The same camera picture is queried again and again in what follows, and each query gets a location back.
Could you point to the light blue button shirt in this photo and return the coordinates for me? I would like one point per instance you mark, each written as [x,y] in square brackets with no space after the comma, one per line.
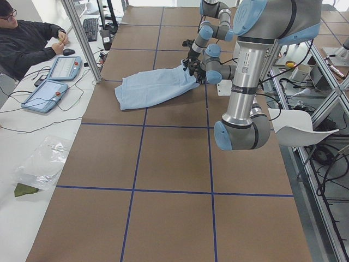
[146,89]

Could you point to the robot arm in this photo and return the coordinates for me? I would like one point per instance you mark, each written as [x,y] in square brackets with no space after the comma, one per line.
[206,31]

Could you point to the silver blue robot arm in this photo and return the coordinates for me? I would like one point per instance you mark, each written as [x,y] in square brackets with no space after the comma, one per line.
[235,50]

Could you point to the black keyboard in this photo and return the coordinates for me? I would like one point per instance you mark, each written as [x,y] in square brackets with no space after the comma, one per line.
[91,28]

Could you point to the white plastic chair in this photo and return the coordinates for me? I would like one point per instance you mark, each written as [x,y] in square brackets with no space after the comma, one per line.
[293,128]

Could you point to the black computer mouse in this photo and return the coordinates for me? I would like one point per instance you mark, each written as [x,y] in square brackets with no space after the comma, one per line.
[67,52]

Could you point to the upper blue teach pendant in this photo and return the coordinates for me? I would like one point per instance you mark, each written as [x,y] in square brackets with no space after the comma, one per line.
[65,68]

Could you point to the blue teach pendant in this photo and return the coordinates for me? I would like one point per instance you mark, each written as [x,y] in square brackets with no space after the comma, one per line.
[46,96]
[65,68]

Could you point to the lower blue teach pendant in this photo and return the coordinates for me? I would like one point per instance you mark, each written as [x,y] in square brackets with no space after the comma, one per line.
[46,96]

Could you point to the black phone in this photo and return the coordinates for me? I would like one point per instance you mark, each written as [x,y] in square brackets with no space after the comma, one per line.
[39,81]

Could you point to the person in black sweater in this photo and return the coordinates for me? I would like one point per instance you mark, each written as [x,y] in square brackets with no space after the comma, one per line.
[26,43]

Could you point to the clear plastic bag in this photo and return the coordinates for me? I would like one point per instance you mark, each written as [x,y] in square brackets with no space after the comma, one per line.
[41,169]

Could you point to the olive green cloth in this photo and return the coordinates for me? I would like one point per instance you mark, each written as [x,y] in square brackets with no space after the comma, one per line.
[23,189]

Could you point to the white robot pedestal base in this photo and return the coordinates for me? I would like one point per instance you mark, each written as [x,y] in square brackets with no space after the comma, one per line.
[224,88]

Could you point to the aluminium frame post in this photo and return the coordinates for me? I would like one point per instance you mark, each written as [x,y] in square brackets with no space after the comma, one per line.
[82,38]

